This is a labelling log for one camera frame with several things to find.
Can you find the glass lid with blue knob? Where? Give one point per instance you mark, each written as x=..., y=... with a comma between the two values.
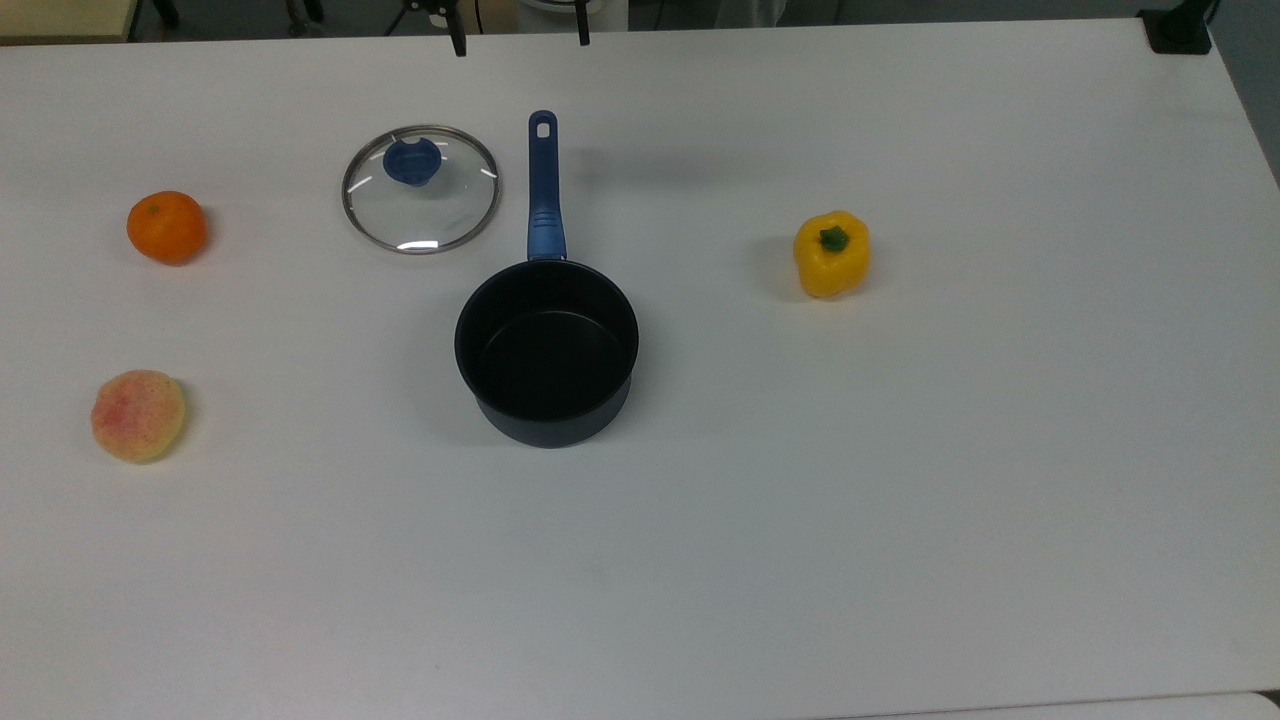
x=415, y=162

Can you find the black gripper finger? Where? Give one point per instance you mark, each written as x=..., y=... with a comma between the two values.
x=583, y=25
x=457, y=35

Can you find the black camera clamp mount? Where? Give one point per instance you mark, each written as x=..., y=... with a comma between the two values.
x=1180, y=30

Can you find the orange mandarin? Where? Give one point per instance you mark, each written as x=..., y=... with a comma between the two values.
x=166, y=228

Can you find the yellow bell pepper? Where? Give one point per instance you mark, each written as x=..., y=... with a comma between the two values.
x=832, y=262

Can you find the light wooden table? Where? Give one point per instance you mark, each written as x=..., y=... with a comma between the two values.
x=60, y=18

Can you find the pink yellow peach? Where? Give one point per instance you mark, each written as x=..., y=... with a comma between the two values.
x=138, y=416

